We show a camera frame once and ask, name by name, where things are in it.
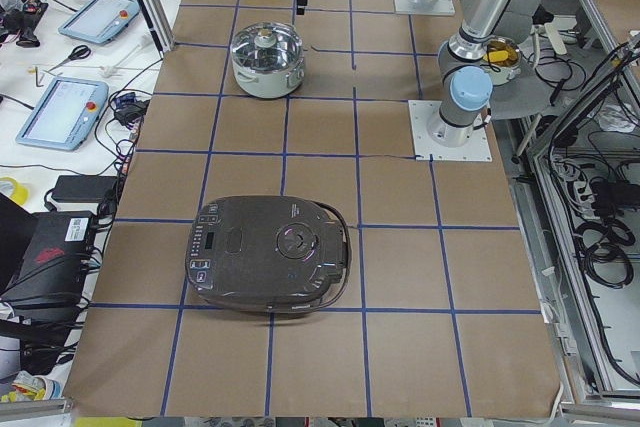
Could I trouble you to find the glass pot lid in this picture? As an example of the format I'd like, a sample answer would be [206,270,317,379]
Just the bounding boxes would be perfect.
[231,22,304,73]

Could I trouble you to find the pale green electric pot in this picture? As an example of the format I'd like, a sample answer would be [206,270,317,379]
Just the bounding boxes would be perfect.
[231,21,307,100]

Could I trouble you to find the upper blue teach pendant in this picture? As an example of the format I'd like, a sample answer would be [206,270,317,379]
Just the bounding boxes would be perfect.
[58,0,140,45]

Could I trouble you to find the blue teach pendant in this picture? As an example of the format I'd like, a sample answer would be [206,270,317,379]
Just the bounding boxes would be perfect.
[16,76,109,151]
[58,0,140,45]

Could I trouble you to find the steel bowl with yellow item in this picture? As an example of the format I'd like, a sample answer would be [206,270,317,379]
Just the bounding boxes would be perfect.
[480,37,521,86]

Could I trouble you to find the grey chair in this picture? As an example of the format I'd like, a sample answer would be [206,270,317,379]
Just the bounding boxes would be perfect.
[489,0,549,120]

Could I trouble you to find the lower blue teach pendant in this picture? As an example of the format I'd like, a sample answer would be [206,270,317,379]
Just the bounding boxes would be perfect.
[16,76,109,151]

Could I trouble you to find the dark brown rice cooker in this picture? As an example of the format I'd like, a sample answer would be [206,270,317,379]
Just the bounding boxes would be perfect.
[185,195,352,314]

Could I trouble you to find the black power adapter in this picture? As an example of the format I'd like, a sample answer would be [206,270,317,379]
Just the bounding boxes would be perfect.
[50,175,116,203]

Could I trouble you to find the yellow tape roll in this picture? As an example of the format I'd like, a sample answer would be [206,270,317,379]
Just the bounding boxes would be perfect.
[0,177,29,206]

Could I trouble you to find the black red computer box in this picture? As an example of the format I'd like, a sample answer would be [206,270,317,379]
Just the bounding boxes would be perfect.
[1,211,97,310]

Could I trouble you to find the black handled scissors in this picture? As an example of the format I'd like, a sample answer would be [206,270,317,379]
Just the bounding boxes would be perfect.
[52,44,92,70]

